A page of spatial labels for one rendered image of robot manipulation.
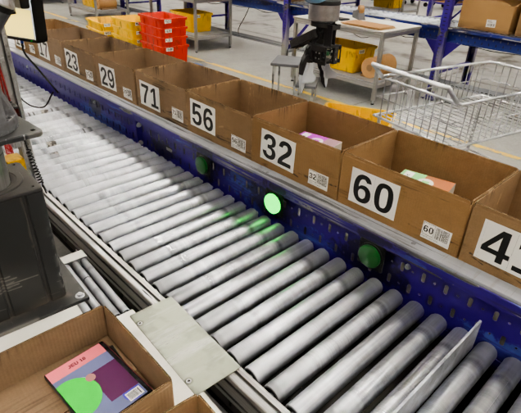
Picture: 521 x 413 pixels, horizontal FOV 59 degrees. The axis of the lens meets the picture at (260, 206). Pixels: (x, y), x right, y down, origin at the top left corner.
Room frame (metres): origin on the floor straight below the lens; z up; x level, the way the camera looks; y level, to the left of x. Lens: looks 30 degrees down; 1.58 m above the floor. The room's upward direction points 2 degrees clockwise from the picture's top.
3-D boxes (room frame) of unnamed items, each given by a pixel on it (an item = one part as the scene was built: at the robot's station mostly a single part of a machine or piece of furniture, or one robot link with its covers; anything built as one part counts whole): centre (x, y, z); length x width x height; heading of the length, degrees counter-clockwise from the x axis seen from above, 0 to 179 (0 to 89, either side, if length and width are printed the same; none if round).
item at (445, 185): (1.26, -0.49, 0.92); 0.16 x 0.11 x 0.07; 56
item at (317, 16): (1.44, -0.16, 1.40); 0.10 x 0.09 x 0.05; 134
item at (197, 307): (1.07, 0.02, 0.72); 0.52 x 0.05 x 0.05; 134
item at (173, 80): (2.06, 0.35, 0.97); 0.39 x 0.29 x 0.17; 44
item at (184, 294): (1.11, 0.06, 0.72); 0.52 x 0.05 x 0.05; 134
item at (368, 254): (1.07, -0.31, 0.81); 0.07 x 0.01 x 0.07; 44
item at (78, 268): (0.97, 0.44, 0.74); 0.28 x 0.02 x 0.02; 41
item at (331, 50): (1.44, -0.17, 1.32); 0.09 x 0.08 x 0.12; 44
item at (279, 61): (5.21, -0.34, 0.21); 0.50 x 0.42 x 0.44; 79
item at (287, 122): (1.50, -0.20, 0.96); 0.39 x 0.29 x 0.17; 44
